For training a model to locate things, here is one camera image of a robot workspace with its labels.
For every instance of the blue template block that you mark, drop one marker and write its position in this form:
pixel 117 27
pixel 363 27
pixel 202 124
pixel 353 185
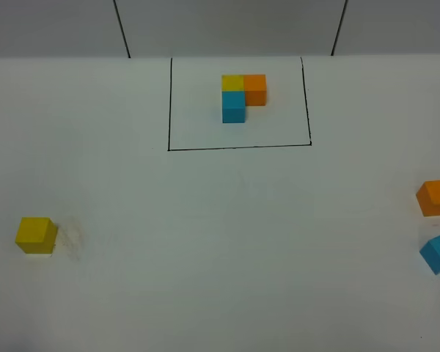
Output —
pixel 233 106

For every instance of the yellow template block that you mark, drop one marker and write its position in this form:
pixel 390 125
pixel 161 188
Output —
pixel 232 83

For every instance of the orange template block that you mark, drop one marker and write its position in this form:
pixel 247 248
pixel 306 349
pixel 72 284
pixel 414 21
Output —
pixel 255 88

